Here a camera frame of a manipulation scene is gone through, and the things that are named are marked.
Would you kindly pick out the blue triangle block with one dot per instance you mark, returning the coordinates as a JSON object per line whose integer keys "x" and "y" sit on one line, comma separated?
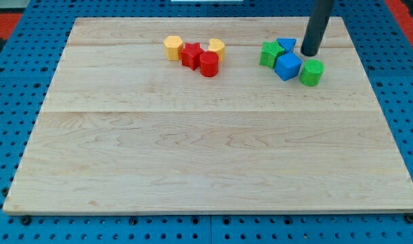
{"x": 287, "y": 43}

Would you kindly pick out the red cylinder block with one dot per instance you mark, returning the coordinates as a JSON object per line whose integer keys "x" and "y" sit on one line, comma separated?
{"x": 209, "y": 64}

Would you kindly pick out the red star block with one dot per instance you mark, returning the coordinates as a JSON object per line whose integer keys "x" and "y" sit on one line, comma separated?
{"x": 191, "y": 54}

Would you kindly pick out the yellow crescent block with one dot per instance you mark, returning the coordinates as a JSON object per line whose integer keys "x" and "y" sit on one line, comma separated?
{"x": 217, "y": 46}

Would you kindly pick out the light wooden board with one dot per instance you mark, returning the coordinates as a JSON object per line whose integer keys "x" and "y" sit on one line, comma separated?
{"x": 124, "y": 131}

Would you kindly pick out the yellow hexagon block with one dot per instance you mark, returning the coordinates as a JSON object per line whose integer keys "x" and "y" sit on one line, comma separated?
{"x": 173, "y": 46}

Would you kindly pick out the green star block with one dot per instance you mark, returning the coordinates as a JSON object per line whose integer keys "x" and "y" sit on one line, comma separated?
{"x": 269, "y": 53}

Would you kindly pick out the blue cube block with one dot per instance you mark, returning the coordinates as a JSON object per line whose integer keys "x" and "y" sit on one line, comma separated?
{"x": 287, "y": 66}

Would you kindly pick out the green cylinder block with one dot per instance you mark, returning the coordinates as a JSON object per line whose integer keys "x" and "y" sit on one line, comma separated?
{"x": 312, "y": 72}

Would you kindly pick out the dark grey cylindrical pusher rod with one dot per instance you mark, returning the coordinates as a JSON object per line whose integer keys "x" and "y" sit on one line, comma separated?
{"x": 316, "y": 27}

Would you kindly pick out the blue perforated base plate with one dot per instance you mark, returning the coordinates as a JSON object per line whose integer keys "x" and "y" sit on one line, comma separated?
{"x": 31, "y": 53}

